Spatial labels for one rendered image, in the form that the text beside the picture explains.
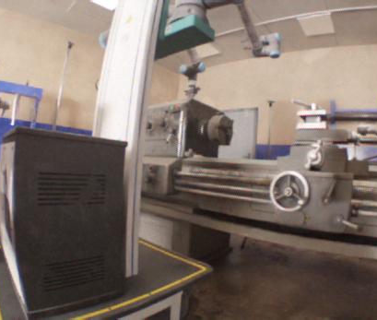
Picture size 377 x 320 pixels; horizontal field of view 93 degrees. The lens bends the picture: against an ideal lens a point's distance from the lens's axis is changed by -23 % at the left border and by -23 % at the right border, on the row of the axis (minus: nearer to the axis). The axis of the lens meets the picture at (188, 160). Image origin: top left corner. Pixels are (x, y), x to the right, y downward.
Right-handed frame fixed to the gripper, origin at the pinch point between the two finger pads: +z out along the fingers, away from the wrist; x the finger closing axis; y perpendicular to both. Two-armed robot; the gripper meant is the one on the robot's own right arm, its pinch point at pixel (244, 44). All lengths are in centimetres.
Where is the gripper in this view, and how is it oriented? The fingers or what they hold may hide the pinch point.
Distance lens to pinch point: 215.8
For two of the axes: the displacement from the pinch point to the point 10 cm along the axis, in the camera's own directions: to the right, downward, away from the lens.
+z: -7.6, -0.4, 6.5
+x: 4.4, 7.0, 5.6
